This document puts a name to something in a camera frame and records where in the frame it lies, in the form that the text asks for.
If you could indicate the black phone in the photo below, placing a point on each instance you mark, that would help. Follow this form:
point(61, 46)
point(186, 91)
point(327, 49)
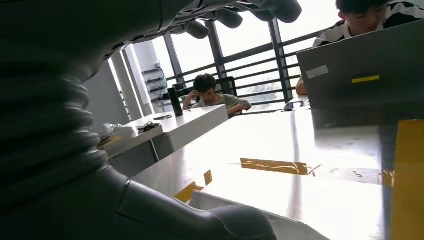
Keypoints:
point(163, 117)

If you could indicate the steel workbench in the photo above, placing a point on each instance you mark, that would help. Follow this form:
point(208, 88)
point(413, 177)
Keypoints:
point(265, 139)

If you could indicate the person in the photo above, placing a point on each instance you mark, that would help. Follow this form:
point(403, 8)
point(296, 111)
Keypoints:
point(361, 16)
point(212, 96)

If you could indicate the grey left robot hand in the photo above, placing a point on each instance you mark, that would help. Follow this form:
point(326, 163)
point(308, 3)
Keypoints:
point(66, 26)

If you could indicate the black key bundle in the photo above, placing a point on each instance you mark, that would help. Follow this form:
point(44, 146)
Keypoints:
point(149, 127)

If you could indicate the black office chair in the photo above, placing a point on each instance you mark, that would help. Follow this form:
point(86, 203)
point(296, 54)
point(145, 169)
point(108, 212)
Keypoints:
point(228, 86)

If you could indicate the white table steel legs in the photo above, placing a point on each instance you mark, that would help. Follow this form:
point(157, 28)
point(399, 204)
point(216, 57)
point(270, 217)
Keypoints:
point(126, 139)

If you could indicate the black window railing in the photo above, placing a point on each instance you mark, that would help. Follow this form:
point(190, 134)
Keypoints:
point(280, 66)

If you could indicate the black thermos flask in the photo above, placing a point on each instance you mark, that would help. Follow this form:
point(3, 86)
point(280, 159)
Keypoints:
point(175, 102)

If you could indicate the grey laptop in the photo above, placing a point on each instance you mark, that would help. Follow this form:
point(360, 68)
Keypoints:
point(364, 59)

